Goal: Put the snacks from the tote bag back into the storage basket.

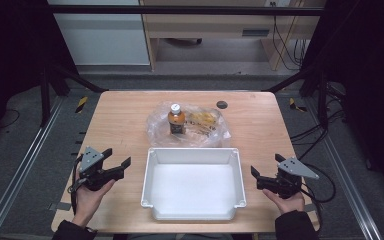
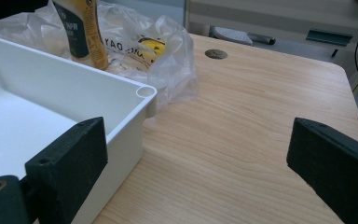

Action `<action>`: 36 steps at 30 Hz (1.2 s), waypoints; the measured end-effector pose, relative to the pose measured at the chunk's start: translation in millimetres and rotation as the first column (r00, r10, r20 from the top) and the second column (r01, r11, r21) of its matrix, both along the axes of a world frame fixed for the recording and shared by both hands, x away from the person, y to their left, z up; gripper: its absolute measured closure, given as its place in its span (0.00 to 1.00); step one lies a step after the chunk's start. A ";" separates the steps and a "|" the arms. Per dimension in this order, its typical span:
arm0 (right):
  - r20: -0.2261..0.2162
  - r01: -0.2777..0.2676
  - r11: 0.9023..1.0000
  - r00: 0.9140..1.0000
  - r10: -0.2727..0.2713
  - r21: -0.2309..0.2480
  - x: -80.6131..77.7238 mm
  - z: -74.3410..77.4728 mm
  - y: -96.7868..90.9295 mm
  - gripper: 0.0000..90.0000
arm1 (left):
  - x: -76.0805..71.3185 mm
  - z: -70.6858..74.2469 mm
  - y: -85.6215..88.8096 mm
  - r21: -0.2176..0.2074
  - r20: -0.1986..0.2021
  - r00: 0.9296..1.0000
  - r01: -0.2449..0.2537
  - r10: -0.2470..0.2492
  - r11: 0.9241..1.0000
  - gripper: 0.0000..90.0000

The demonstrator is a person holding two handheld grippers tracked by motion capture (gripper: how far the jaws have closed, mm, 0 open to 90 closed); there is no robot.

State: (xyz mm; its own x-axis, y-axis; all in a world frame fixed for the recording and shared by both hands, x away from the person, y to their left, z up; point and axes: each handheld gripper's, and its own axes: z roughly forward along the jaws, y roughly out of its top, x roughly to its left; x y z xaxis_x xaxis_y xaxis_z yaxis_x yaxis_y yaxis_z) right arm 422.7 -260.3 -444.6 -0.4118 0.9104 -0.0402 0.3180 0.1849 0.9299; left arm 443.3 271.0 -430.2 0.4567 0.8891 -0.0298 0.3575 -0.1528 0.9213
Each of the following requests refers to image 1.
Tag orange drink bottle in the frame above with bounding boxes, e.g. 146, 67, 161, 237
167, 103, 187, 135

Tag black metal frame stand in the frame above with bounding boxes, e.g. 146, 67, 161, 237
39, 62, 110, 128
262, 62, 330, 130

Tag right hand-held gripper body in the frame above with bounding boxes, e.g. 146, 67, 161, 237
256, 156, 320, 200

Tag hand-held gripper cable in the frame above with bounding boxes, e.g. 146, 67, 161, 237
299, 162, 337, 233
67, 155, 83, 215

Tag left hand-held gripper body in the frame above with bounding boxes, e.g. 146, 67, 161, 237
76, 145, 115, 192

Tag person's right hand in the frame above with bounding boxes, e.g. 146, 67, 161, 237
262, 188, 307, 215

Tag right hand-held gripper cable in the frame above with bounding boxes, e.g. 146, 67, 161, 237
299, 162, 337, 233

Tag white cabinet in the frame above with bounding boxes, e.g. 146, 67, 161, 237
47, 0, 151, 67

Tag black horizontal frame bar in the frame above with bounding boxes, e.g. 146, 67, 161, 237
48, 4, 325, 17

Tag black floor cables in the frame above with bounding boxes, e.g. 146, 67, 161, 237
289, 109, 347, 162

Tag black curtain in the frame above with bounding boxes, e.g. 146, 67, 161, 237
0, 0, 79, 148
301, 0, 384, 208

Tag white plastic bin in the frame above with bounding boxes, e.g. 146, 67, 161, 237
140, 147, 247, 222

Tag left hand-held gripper cable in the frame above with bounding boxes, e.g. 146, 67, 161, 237
67, 155, 83, 215

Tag yellow snack packet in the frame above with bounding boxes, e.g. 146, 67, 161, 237
185, 111, 220, 135

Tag yellow black floor tape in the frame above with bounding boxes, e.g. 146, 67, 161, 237
288, 97, 308, 113
75, 96, 89, 114

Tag black cables under desk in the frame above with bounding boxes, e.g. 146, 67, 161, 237
271, 14, 310, 71

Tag clear plastic bag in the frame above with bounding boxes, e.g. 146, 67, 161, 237
146, 101, 232, 149

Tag light wooden desk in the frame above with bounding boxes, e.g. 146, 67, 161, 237
139, 0, 326, 72

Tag aluminium floor rail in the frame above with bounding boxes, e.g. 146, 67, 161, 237
0, 95, 65, 240
303, 99, 384, 240

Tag person's left hand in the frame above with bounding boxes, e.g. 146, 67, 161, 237
72, 179, 117, 228

